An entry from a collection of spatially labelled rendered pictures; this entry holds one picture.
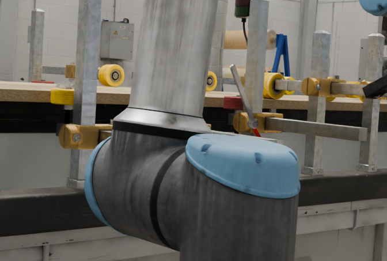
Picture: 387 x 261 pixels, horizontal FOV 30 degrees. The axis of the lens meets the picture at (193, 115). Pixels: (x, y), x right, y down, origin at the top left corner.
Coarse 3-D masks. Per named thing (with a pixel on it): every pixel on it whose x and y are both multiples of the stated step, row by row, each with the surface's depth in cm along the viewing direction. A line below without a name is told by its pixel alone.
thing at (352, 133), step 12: (228, 120) 196; (276, 120) 182; (288, 120) 179; (300, 120) 179; (300, 132) 176; (312, 132) 173; (324, 132) 170; (336, 132) 168; (348, 132) 165; (360, 132) 163
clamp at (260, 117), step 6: (240, 114) 182; (246, 114) 182; (258, 114) 183; (264, 114) 185; (270, 114) 186; (276, 114) 188; (282, 114) 189; (234, 120) 184; (240, 120) 182; (246, 120) 181; (258, 120) 184; (264, 120) 185; (234, 126) 184; (240, 126) 182; (246, 126) 181; (258, 126) 184; (264, 126) 185; (246, 132) 183; (252, 132) 183; (264, 132) 185; (270, 132) 187; (276, 132) 188
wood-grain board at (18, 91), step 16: (0, 96) 160; (16, 96) 162; (32, 96) 165; (48, 96) 167; (96, 96) 176; (112, 96) 179; (128, 96) 182; (208, 96) 204; (288, 96) 281; (304, 96) 305
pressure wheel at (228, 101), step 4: (224, 96) 195; (228, 96) 193; (232, 96) 193; (236, 96) 195; (224, 100) 194; (228, 100) 192; (232, 100) 192; (236, 100) 191; (240, 100) 191; (224, 104) 194; (228, 104) 192; (232, 104) 192; (236, 104) 191; (240, 104) 191; (224, 108) 195; (228, 108) 192; (232, 108) 192; (236, 108) 191; (240, 108) 191; (236, 112) 194; (236, 132) 195
